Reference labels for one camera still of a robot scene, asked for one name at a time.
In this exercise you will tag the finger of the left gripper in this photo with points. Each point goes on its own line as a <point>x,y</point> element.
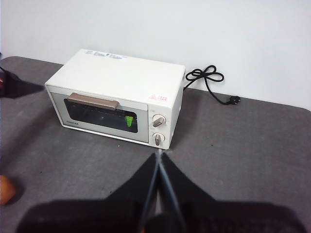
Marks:
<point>14,87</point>

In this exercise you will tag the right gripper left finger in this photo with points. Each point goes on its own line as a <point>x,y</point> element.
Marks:
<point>85,216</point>

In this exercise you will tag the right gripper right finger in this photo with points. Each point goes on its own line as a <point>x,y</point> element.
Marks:
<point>230,218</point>

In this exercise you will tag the purple toy eggplant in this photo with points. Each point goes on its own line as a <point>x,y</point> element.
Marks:
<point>128,121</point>

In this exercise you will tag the beige oven knob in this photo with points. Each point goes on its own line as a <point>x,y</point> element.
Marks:
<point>159,120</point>
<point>158,138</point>

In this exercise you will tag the cream Toshiba toaster oven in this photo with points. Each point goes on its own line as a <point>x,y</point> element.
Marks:
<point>121,72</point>

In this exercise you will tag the brown potato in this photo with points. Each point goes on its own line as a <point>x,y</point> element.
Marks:
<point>6,189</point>

